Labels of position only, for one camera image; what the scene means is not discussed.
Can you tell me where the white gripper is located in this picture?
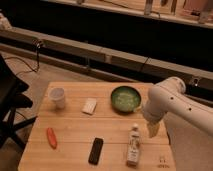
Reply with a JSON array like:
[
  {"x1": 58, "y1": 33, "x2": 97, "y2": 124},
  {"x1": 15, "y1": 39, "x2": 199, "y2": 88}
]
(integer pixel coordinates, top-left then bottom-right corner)
[{"x1": 144, "y1": 113, "x2": 162, "y2": 138}]

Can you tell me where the white plastic bottle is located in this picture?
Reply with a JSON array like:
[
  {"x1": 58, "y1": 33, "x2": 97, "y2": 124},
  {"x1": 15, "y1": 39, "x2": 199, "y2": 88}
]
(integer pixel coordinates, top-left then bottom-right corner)
[{"x1": 126, "y1": 123, "x2": 140, "y2": 167}]

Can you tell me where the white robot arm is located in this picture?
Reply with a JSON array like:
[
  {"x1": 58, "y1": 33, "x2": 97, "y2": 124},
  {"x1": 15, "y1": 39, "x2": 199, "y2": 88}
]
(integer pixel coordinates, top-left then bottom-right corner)
[{"x1": 142, "y1": 77, "x2": 213, "y2": 136}]

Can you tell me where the green ceramic bowl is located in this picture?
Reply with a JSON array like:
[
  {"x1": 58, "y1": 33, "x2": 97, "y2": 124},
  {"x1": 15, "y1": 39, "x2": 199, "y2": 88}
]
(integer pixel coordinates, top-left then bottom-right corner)
[{"x1": 111, "y1": 86, "x2": 141, "y2": 113}]

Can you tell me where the black remote control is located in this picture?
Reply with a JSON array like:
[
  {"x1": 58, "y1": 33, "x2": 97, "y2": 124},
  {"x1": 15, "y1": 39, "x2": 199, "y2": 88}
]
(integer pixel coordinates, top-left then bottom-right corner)
[{"x1": 88, "y1": 138, "x2": 103, "y2": 165}]

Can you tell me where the white rectangular sponge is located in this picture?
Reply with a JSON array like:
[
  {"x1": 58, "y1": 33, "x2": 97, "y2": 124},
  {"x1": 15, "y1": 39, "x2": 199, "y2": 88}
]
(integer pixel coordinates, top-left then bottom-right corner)
[{"x1": 82, "y1": 98, "x2": 97, "y2": 115}]

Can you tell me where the orange carrot toy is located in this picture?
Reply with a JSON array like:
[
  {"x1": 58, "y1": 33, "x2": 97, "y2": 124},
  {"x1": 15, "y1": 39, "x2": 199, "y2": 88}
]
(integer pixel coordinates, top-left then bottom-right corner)
[{"x1": 46, "y1": 128, "x2": 57, "y2": 149}]

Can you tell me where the black office chair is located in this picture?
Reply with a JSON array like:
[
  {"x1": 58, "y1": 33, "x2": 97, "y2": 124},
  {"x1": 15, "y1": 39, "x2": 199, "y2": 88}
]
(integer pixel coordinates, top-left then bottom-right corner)
[{"x1": 0, "y1": 54, "x2": 36, "y2": 149}]

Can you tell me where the black cable on floor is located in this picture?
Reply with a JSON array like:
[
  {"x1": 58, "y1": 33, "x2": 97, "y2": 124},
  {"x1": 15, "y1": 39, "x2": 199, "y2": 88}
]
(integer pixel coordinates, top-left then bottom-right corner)
[{"x1": 3, "y1": 40, "x2": 44, "y2": 76}]

